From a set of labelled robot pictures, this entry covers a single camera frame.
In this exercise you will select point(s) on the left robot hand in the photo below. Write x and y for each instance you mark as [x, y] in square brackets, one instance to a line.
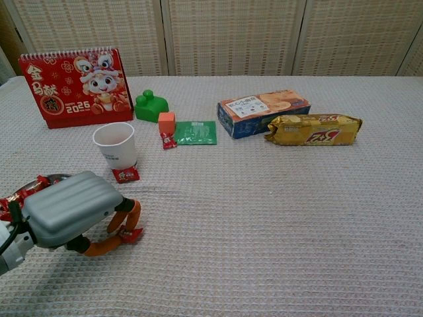
[66, 211]

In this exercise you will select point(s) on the red candy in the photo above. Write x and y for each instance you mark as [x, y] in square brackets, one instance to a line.
[8, 203]
[133, 233]
[4, 216]
[168, 141]
[39, 181]
[125, 175]

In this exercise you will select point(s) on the white paper cup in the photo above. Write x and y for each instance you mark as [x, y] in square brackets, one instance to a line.
[119, 152]

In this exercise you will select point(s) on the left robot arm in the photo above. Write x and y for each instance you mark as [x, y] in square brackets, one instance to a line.
[10, 254]

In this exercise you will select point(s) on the round metal plate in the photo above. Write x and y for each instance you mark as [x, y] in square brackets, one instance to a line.
[62, 177]

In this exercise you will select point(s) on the red desk calendar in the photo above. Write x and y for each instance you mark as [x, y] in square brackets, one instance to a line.
[66, 92]

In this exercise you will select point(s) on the green toy block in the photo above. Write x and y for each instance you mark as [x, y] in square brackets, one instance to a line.
[150, 110]

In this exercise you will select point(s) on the orange cube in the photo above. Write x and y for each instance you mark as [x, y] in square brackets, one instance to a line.
[166, 123]

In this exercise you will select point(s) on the green foil sachet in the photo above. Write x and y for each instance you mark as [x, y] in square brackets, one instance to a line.
[195, 133]

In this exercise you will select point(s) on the woven bamboo screen panel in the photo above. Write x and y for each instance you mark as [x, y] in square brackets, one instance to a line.
[417, 62]
[357, 33]
[231, 33]
[5, 33]
[92, 33]

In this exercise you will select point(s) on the white waffle tablecloth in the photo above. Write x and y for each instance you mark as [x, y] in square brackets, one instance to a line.
[248, 214]

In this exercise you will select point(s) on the orange blue biscuit box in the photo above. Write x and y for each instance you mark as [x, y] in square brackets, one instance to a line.
[261, 105]

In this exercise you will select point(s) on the golden biscuit packet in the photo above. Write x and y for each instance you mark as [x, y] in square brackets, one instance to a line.
[314, 132]

